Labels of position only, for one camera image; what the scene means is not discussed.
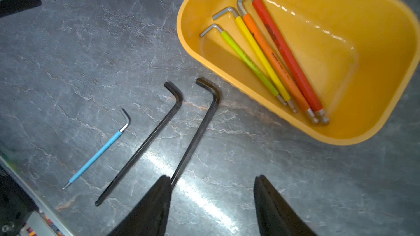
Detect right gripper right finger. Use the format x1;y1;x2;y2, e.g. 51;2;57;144
253;175;315;236

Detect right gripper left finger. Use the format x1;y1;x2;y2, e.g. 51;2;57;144
109;175;172;236

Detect long black hex key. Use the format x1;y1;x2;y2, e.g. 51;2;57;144
171;77;221;190

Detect red hex key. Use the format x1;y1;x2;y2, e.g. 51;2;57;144
251;0;329;125

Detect green hex key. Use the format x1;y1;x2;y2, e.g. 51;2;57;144
200;24;287;106

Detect yellow hex key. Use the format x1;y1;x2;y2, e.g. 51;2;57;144
212;7;298;113

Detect yellow plastic storage box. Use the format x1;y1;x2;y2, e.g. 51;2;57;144
177;0;420;145

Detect orange hex key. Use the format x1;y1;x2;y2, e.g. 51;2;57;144
237;0;318;124

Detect short black hex key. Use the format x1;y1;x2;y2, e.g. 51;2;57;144
95;82;183;207

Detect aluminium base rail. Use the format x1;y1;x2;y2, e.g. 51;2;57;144
1;153;76;236

